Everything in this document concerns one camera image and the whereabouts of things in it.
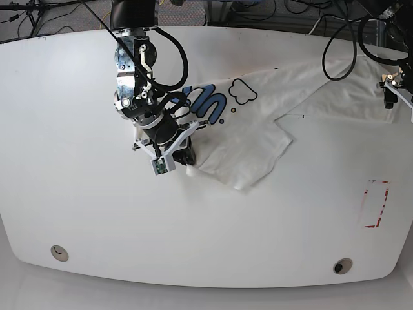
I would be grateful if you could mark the black tripod stand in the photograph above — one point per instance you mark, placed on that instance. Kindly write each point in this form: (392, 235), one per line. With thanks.
(33, 11)

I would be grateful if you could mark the right table cable grommet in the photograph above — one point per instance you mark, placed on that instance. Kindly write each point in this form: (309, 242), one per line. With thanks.
(342, 266)

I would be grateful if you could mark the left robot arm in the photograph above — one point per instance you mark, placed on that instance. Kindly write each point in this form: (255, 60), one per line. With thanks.
(397, 17)

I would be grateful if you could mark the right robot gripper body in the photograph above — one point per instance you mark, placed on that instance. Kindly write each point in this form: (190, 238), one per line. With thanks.
(162, 135)

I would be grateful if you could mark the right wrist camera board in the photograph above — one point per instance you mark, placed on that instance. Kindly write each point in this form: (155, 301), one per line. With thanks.
(163, 165)

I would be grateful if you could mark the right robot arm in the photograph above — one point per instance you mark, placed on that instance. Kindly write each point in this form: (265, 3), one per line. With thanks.
(149, 105)

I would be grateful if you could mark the left table cable grommet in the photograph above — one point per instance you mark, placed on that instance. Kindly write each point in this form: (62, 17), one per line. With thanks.
(59, 253)

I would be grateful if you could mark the table cable grommet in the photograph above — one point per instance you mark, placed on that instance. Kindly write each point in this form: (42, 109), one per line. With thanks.
(342, 266)
(59, 253)

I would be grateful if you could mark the white printed T-shirt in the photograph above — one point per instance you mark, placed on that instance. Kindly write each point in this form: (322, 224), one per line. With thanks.
(243, 140)

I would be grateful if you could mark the red tape rectangle marking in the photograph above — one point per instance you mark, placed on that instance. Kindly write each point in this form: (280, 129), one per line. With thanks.
(373, 204)

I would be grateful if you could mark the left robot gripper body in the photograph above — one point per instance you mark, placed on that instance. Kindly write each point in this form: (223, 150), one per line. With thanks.
(395, 83)

